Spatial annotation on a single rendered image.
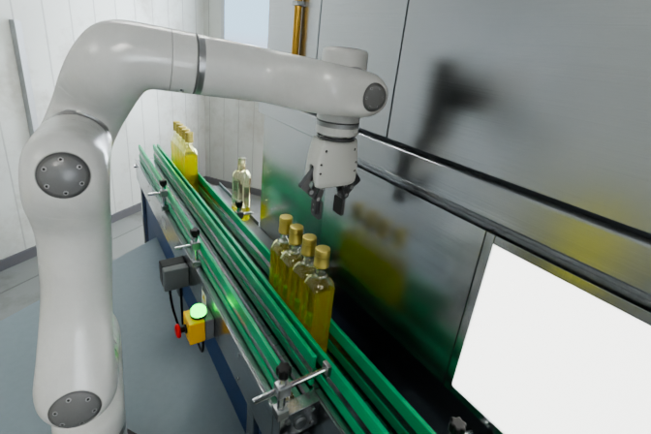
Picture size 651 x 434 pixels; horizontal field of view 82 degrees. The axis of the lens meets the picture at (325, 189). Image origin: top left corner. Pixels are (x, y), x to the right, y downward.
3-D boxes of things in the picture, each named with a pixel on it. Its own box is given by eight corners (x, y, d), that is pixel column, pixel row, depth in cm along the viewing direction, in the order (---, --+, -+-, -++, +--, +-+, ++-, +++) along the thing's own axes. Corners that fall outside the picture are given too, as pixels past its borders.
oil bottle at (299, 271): (315, 336, 97) (324, 264, 89) (295, 343, 94) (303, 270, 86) (304, 323, 101) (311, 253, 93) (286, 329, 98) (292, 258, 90)
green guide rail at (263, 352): (283, 398, 78) (286, 369, 75) (279, 400, 78) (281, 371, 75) (140, 158, 212) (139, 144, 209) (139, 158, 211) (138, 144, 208)
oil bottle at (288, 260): (303, 323, 101) (310, 253, 93) (284, 329, 98) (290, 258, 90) (293, 310, 105) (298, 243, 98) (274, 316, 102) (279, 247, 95)
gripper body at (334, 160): (346, 126, 79) (340, 175, 83) (304, 127, 74) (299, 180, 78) (368, 134, 73) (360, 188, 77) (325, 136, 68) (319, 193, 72)
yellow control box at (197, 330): (214, 339, 109) (214, 318, 107) (188, 348, 105) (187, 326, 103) (207, 324, 115) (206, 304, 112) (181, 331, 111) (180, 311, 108)
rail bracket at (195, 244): (201, 268, 120) (201, 231, 115) (177, 273, 116) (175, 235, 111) (198, 262, 123) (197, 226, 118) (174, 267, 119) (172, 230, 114)
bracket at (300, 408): (319, 425, 81) (322, 402, 78) (279, 447, 76) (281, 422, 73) (310, 412, 84) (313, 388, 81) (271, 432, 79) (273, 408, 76)
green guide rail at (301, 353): (313, 384, 82) (317, 356, 79) (309, 386, 82) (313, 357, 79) (155, 157, 216) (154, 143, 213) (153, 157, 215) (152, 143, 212)
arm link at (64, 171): (119, 359, 76) (118, 430, 63) (46, 373, 71) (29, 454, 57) (118, 114, 60) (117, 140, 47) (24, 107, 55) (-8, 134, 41)
